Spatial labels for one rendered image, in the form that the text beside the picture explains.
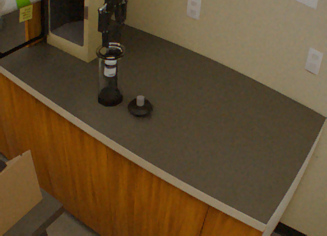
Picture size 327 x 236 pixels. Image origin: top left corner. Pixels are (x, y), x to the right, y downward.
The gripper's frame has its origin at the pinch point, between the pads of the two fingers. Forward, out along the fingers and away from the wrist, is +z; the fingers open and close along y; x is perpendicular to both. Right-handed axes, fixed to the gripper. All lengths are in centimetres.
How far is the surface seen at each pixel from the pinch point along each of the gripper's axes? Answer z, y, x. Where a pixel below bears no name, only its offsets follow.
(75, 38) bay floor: 20.8, -15.8, -37.2
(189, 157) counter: 28, 6, 41
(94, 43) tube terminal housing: 20.1, -17.0, -25.3
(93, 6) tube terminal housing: -0.3, -15.5, -25.3
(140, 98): 21.7, -1.0, 13.8
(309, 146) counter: 28, -28, 77
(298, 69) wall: 14, -56, 57
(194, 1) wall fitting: 3, -55, 1
